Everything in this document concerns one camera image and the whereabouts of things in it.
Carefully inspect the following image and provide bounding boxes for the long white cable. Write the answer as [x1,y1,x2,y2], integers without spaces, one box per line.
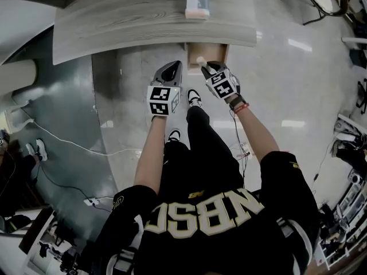
[28,118,142,157]

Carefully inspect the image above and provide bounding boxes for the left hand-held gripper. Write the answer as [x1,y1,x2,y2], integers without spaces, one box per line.
[147,60,184,117]

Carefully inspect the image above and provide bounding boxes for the black jersey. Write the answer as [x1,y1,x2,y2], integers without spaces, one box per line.
[88,150,321,275]

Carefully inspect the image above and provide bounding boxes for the beige bin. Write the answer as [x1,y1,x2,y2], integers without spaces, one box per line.
[4,99,36,134]

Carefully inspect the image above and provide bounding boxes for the black wristwatch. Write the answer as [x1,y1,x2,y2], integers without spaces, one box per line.
[228,95,247,110]

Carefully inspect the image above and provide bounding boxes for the white pedestal table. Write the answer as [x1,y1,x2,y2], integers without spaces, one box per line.
[0,0,57,97]

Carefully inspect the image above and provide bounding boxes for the person's right forearm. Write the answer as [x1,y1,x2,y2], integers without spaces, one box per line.
[228,93,280,166]

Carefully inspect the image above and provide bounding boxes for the white tissue box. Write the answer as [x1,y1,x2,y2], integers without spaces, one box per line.
[184,0,210,21]

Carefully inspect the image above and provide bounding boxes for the person's left forearm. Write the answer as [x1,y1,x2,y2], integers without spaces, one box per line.
[134,113,169,195]

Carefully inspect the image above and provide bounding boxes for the wooden drawer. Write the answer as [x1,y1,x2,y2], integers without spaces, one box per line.
[185,42,231,76]

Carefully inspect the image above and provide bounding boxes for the grey wooden desk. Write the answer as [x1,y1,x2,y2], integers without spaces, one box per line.
[53,0,257,66]

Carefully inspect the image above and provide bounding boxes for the person's left shoe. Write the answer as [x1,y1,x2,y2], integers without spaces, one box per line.
[167,128,182,143]

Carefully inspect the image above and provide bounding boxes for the red wristband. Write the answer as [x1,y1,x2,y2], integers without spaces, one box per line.
[232,102,250,114]

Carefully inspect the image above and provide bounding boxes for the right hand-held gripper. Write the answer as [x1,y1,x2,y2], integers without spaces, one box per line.
[200,61,241,104]

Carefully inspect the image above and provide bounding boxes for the person's black trousers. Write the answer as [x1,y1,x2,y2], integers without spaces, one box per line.
[163,106,245,202]

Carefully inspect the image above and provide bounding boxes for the person's right shoe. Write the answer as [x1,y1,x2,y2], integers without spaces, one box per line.
[186,88,204,109]

